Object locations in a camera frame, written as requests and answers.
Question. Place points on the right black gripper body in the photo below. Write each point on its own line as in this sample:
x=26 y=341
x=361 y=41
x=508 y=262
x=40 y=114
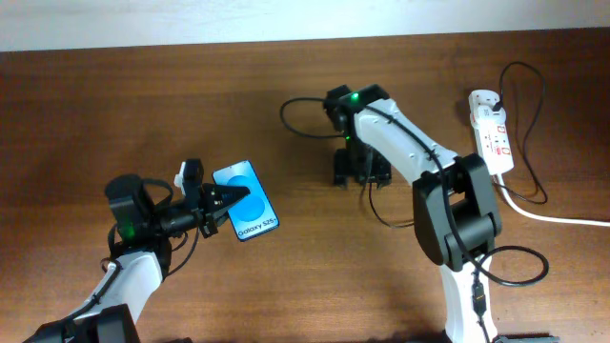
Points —
x=360 y=171

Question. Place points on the white power strip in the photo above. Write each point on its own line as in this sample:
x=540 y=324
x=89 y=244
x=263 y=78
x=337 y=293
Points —
x=490 y=131

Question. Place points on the blue Galaxy smartphone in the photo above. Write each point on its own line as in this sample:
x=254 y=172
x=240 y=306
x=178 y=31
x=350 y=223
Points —
x=253 y=215

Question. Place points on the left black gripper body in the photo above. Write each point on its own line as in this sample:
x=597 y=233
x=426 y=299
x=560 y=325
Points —
x=204 y=218

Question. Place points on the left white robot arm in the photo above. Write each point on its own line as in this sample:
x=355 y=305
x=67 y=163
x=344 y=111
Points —
x=140 y=256

